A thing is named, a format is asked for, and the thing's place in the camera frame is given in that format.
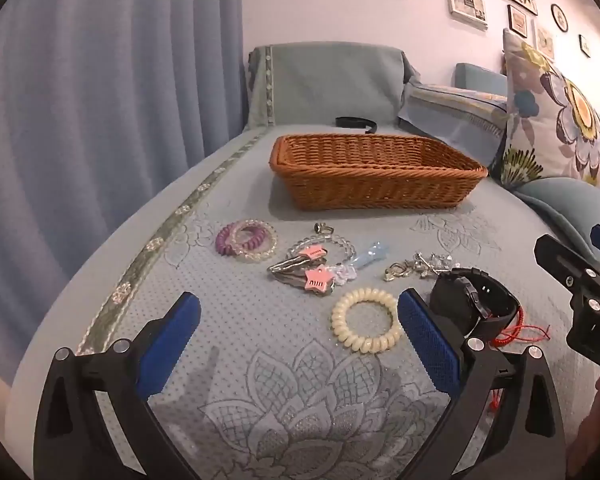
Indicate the light green sofa cover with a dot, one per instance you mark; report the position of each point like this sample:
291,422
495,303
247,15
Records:
230,360

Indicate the small dark framed picture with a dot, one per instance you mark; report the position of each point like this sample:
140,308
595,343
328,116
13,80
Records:
518,21

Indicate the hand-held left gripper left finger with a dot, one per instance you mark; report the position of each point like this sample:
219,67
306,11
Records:
167,345

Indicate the striped blue pillow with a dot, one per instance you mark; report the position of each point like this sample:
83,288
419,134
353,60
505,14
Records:
450,105

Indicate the floral pillow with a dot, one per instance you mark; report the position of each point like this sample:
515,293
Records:
545,125

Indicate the blue sofa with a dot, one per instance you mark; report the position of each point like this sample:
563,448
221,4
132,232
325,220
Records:
555,200

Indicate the brown wicker basket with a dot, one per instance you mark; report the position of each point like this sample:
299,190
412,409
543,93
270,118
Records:
370,190

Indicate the round framed picture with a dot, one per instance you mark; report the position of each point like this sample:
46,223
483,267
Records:
560,16

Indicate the small light framed picture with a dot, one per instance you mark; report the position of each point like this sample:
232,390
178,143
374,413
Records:
545,40

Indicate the blue curtain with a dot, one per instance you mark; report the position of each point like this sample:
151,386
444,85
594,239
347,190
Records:
105,110

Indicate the black wrist watch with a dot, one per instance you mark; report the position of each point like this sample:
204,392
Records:
485,300

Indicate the white framed picture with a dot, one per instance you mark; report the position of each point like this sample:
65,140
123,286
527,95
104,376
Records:
466,2

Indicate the tiny dark framed picture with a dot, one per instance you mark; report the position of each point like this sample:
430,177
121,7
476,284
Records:
585,45

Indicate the light blue hair clip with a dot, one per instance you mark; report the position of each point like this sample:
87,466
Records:
367,257

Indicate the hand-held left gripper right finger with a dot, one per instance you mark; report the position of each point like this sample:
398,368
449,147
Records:
430,345

